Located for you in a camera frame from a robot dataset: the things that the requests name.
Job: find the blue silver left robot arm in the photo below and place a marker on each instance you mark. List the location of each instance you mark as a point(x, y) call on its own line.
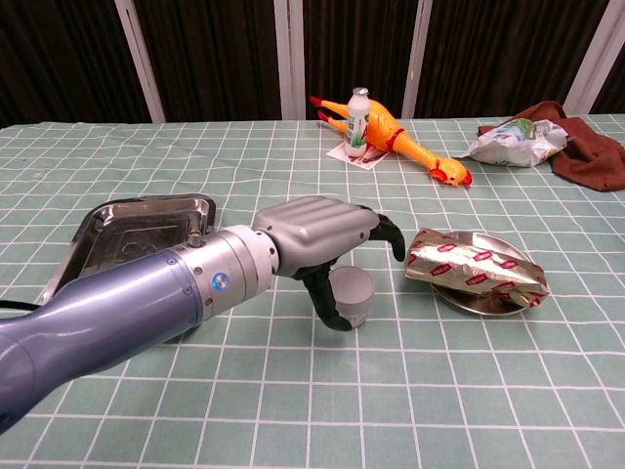
point(122, 303)

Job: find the white double frame post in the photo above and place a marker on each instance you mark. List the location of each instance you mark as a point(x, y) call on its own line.
point(289, 58)

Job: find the small white jar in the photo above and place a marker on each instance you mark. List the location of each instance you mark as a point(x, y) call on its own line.
point(354, 288)

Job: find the white red printed card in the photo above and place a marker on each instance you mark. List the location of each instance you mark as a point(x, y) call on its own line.
point(372, 159)

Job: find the brown cloth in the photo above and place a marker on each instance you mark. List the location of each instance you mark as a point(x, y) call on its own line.
point(595, 161)

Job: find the dark pleated curtain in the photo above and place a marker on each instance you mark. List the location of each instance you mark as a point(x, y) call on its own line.
point(220, 58)

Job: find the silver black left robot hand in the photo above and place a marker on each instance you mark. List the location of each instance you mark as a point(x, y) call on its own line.
point(317, 229)

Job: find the crumpled white green snack bag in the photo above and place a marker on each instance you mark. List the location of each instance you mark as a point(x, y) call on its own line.
point(508, 146)

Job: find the rectangular steel tray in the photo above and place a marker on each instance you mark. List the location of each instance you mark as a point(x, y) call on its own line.
point(137, 225)

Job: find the gold foil snack bag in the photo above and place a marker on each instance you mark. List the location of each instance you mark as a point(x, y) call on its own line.
point(469, 268)

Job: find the white drink bottle green label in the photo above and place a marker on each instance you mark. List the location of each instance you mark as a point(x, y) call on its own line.
point(356, 122)

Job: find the green checked tablecloth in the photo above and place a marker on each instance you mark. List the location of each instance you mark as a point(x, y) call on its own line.
point(312, 391)

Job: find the yellow rubber chicken toy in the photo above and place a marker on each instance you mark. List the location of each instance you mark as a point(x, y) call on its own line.
point(383, 128)

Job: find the round steel plate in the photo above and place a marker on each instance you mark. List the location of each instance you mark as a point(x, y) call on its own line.
point(469, 304)

